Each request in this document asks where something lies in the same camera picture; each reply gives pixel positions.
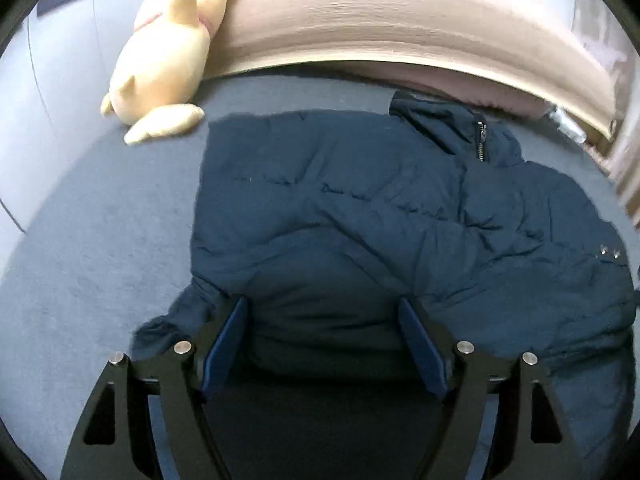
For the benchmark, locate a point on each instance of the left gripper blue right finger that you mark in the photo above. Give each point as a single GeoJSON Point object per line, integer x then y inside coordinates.
{"type": "Point", "coordinates": [431, 346]}

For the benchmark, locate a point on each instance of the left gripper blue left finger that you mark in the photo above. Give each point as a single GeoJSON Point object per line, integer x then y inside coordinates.
{"type": "Point", "coordinates": [216, 346]}

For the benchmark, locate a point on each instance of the navy blue puffer jacket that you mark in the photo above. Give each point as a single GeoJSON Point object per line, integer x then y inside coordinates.
{"type": "Point", "coordinates": [326, 219]}

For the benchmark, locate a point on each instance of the grey bed sheet mattress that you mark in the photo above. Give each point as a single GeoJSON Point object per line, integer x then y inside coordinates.
{"type": "Point", "coordinates": [109, 249]}

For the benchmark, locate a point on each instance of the white crumpled cloth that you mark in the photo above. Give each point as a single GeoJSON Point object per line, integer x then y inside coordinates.
{"type": "Point", "coordinates": [566, 125]}

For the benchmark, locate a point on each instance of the yellow Pikachu plush toy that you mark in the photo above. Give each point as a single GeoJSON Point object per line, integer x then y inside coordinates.
{"type": "Point", "coordinates": [159, 69]}

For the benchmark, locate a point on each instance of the beige woven bamboo mat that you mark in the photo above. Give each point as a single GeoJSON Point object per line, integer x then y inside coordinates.
{"type": "Point", "coordinates": [520, 43]}

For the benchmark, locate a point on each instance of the beige patterned curtain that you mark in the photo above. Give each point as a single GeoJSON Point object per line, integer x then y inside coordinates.
{"type": "Point", "coordinates": [603, 36]}

